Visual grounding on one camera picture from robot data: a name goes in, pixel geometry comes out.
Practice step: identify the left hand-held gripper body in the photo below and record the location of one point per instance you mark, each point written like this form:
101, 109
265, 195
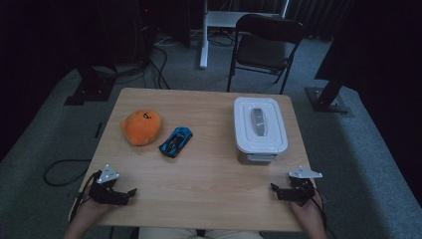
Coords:
103, 191

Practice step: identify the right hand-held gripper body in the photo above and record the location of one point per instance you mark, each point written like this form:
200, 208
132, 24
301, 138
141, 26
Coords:
302, 191

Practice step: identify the clear grey storage container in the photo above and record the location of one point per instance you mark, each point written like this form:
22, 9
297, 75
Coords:
257, 158

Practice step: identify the orange plush toy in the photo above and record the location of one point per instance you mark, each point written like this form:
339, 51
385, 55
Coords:
142, 127

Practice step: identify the white container lid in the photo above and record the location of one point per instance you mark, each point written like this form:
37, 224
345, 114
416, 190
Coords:
260, 124

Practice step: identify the blue toy car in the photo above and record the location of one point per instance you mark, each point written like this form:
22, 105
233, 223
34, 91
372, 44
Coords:
175, 141

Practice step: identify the person's right hand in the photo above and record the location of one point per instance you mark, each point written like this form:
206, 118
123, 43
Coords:
310, 215

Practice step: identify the person's left hand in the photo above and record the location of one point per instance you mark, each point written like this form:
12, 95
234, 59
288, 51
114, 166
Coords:
88, 212

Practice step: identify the small black floor strip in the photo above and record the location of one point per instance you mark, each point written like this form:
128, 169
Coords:
98, 130

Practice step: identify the person's beige trousers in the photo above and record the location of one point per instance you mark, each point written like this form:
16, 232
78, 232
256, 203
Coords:
199, 233

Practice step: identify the black stand base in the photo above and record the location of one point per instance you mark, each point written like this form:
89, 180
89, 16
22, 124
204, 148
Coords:
326, 99
91, 88

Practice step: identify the black folding chair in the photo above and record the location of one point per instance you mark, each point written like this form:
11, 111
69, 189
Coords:
265, 49

